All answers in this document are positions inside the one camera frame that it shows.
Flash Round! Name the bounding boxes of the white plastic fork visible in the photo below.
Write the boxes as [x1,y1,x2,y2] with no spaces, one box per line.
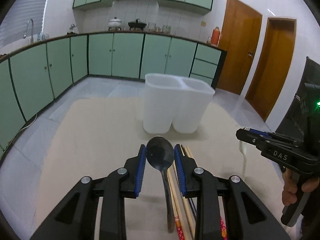
[239,141,247,180]

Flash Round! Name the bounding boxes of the red patterned bamboo chopstick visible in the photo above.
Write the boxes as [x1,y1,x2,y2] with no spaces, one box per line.
[168,169,187,240]

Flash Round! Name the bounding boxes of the red orange bamboo chopstick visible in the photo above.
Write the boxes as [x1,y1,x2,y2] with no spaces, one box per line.
[220,217,227,240]

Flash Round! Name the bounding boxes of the green lower kitchen cabinets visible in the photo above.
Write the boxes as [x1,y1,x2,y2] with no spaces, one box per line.
[1,31,227,152]

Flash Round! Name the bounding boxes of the chrome kitchen faucet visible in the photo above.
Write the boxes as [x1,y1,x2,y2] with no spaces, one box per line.
[23,18,35,43]

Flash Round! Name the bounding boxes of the right hand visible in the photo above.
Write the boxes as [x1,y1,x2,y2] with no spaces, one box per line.
[281,168,320,207]

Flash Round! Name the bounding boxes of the black chopstick gold band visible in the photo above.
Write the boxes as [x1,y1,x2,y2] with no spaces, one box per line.
[188,198,197,219]

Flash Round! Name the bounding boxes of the plain bamboo chopstick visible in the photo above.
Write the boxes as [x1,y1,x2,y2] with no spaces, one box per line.
[172,145,196,240]

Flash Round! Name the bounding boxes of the black equipment case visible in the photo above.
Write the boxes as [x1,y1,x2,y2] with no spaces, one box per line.
[276,57,319,140]

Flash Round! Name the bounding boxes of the wooden door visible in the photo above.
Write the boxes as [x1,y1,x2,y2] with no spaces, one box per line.
[217,0,263,94]
[246,18,297,121]

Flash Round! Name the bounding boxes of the white two-compartment utensil holder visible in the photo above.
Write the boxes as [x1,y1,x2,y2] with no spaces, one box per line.
[143,73,215,134]

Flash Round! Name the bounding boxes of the orange thermos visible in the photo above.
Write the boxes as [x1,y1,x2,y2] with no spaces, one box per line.
[210,27,221,46]

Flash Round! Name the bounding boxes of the black wok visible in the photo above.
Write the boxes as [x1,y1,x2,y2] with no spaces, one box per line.
[128,19,147,31]

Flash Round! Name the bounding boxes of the white cooking pot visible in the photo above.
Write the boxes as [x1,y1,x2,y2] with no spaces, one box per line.
[108,17,122,31]

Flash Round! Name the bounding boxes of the window blinds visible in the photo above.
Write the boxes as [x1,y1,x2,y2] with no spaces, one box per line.
[1,0,47,47]

